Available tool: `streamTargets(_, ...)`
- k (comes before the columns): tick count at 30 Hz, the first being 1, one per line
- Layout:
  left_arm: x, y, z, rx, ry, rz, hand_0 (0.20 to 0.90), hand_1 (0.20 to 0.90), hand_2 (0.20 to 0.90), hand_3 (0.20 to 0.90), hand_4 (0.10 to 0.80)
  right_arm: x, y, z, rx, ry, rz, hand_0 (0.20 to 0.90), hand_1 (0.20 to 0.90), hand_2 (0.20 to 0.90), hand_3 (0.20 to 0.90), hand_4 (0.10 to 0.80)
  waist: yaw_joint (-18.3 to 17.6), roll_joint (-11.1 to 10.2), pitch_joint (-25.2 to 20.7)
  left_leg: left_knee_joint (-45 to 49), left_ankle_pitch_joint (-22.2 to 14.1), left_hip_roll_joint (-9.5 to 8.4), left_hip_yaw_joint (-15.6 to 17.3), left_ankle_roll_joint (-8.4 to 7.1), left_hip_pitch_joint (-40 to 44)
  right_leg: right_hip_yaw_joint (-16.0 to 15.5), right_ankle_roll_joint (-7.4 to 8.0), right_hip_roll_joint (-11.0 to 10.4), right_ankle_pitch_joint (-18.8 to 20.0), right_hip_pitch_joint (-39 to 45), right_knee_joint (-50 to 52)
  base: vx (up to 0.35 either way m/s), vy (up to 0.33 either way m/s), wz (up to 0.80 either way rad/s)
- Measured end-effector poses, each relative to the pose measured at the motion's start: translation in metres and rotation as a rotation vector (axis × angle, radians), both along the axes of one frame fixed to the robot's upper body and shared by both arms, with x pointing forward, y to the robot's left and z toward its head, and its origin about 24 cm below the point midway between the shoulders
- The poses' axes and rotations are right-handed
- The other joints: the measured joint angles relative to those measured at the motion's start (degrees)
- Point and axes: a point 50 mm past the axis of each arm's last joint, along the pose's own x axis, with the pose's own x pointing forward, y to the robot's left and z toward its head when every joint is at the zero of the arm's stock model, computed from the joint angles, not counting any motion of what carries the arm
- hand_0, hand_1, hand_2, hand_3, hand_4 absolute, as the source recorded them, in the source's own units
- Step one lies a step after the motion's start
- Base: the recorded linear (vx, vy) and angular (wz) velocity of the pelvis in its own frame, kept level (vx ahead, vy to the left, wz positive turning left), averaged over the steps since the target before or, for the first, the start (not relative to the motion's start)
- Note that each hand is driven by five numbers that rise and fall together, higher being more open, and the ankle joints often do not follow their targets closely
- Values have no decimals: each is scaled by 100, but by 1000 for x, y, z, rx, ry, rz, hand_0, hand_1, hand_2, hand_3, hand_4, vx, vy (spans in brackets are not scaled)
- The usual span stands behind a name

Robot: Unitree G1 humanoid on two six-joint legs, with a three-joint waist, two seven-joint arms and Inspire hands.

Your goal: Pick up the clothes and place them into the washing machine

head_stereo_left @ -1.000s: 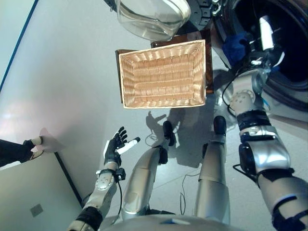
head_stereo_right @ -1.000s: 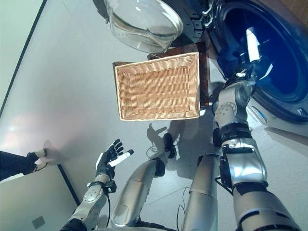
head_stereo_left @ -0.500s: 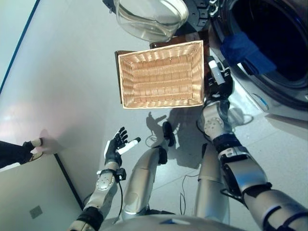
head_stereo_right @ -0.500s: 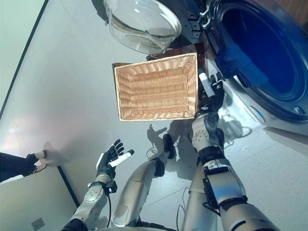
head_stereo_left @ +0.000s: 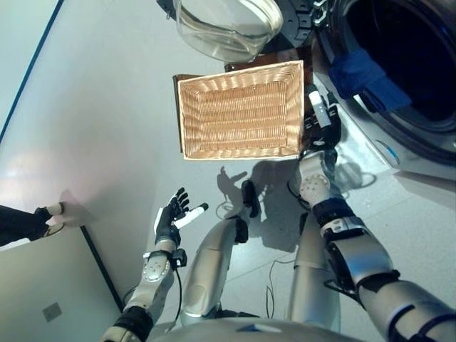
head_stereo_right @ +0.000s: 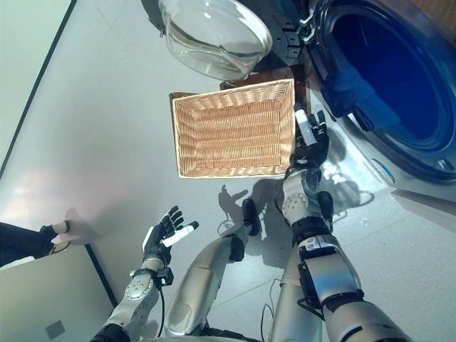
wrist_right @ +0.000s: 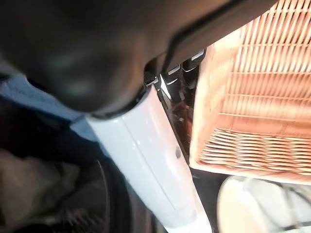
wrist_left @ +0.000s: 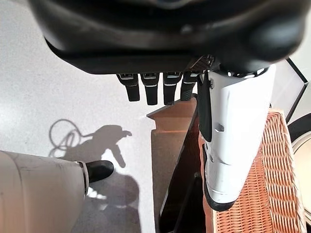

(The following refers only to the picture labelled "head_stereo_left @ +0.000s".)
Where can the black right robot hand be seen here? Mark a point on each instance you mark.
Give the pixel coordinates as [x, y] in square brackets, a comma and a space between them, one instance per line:
[329, 132]

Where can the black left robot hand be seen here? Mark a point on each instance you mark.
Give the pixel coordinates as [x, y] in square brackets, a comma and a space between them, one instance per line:
[165, 224]

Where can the navy blue garment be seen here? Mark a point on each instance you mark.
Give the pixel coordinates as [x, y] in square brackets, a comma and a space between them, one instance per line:
[352, 73]

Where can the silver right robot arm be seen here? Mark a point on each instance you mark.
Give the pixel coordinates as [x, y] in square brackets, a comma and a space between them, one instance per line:
[363, 256]

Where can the grey front-load washing machine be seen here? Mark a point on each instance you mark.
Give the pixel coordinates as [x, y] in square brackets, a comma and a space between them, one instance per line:
[420, 135]

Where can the round washing machine door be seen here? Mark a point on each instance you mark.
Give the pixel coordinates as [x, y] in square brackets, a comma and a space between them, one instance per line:
[228, 25]

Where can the silver left robot leg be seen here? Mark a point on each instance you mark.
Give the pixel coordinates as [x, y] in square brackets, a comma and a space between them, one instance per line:
[206, 270]

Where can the silver robot leg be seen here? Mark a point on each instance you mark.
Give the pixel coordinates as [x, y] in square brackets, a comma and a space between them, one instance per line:
[206, 270]
[310, 285]

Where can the dark brown wooden stand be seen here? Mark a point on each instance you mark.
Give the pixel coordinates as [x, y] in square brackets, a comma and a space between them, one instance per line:
[306, 71]

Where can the wicker laundry basket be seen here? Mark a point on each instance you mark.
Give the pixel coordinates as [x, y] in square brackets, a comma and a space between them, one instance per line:
[242, 114]

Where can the silver robot torso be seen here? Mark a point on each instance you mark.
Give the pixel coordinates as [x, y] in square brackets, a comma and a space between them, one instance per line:
[256, 331]

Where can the silver right robot leg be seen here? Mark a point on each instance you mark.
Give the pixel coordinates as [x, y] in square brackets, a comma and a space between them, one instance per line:
[310, 285]

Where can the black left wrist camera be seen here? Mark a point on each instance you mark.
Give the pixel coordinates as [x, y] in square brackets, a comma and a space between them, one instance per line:
[179, 259]

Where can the white appliance enclosure panel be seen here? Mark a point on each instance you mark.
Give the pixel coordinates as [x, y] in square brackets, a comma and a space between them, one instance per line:
[427, 185]

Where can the grey wall socket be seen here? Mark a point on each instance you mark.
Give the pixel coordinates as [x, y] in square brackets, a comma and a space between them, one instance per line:
[52, 312]

